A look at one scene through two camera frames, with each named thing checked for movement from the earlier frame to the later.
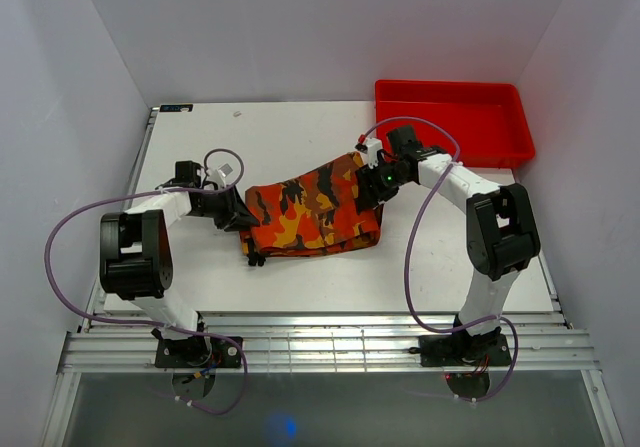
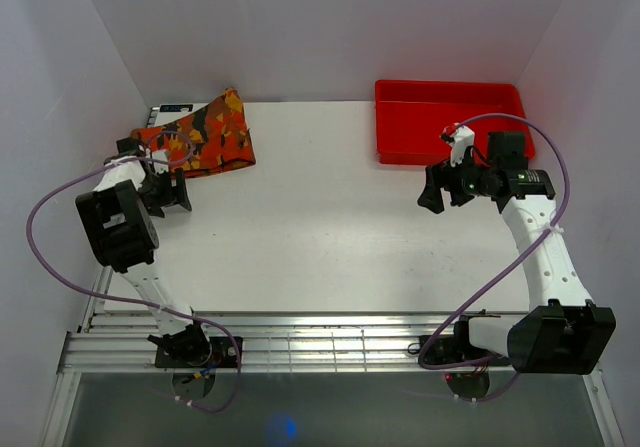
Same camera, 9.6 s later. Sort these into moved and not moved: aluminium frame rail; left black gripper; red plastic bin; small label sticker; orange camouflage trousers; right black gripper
Moved: left black gripper; right black gripper; orange camouflage trousers
Not moved: red plastic bin; small label sticker; aluminium frame rail
